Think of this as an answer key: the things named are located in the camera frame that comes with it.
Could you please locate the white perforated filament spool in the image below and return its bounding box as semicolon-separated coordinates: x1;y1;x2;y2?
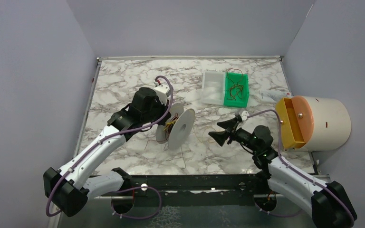
155;103;195;150

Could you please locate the yellow cable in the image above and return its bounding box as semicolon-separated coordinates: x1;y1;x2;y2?
163;114;221;144

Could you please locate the thin red wire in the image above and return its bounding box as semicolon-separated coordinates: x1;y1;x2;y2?
144;139;169;151

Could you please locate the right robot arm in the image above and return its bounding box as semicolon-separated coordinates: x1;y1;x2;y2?
208;114;357;228

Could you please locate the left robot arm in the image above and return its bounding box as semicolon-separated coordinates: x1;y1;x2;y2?
43;84;173;217

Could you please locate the green plastic bin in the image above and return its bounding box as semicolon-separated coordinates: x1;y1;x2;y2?
223;72;250;108

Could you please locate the white translucent plastic bin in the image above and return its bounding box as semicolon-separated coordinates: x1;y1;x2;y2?
201;71;226;105

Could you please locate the white paper label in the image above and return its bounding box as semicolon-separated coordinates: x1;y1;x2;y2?
259;90;292;103

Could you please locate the white and orange cylinder container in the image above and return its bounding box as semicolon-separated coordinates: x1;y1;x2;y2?
275;95;352;152

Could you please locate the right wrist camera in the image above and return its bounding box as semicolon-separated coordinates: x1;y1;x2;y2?
238;110;249;122

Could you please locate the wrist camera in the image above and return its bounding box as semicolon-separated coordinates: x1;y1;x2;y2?
153;81;172;105
238;110;249;122

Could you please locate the black mounting rail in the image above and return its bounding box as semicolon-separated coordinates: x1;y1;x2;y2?
104;174;279;210

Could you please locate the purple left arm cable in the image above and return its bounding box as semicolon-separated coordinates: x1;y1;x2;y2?
46;75;174;218

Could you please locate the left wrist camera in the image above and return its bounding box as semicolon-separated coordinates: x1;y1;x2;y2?
153;81;172;105

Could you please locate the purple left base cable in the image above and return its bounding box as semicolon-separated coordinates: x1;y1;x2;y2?
111;185;163;220

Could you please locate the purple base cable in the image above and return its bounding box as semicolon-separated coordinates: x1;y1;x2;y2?
111;185;163;220
254;192;303;218

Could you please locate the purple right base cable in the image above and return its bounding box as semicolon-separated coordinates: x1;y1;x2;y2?
254;192;303;218

